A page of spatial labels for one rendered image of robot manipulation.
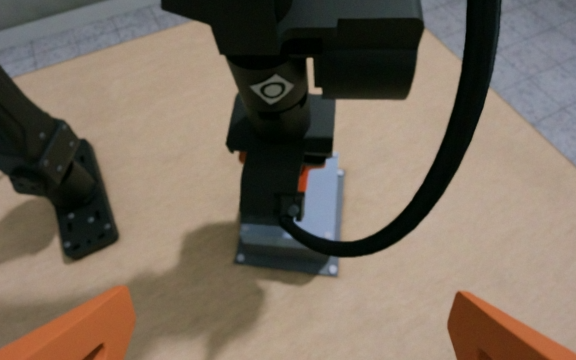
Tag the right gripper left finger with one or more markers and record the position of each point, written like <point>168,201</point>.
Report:
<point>99,329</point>

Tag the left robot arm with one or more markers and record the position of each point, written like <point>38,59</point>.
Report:
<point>360,50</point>

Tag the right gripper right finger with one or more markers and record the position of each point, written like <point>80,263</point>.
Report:
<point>480,331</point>

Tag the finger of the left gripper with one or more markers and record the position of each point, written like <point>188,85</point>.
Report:
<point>241,157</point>
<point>309,168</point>

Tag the light blue flat plate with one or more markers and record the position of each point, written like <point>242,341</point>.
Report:
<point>319,215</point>

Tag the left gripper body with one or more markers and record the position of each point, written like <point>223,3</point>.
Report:
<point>277,145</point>

